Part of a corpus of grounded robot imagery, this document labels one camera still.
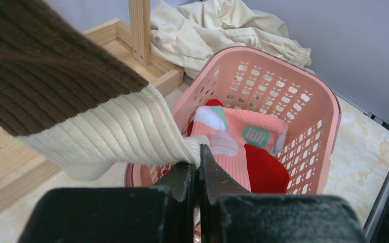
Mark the beige crumpled cloth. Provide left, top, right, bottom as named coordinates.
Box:
left=150, top=1, right=312, bottom=79

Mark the wooden drying rack frame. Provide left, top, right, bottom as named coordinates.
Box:
left=0, top=0, right=185, bottom=229

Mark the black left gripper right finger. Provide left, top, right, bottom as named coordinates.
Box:
left=199, top=145, right=365, bottom=242

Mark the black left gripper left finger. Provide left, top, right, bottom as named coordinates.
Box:
left=19, top=162, right=196, bottom=242

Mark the pink sock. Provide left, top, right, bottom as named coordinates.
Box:
left=189, top=105, right=289, bottom=192

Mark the pink plastic laundry basket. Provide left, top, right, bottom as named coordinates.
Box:
left=124, top=46, right=342, bottom=243

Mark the red snowman face sock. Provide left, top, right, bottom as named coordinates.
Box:
left=186, top=99, right=291, bottom=194

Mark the beige brown sock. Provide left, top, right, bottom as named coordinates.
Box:
left=0, top=0, right=210, bottom=182

